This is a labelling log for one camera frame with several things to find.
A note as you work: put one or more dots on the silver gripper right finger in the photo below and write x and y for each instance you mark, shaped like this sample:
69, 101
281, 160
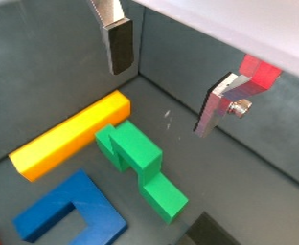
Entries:
227, 96

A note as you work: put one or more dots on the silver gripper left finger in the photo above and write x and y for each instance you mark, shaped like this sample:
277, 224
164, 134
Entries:
117, 34

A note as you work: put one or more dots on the green stepped block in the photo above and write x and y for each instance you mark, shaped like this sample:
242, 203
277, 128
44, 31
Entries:
128, 148

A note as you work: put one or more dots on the yellow long block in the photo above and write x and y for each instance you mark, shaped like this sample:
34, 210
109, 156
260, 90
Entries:
44, 153

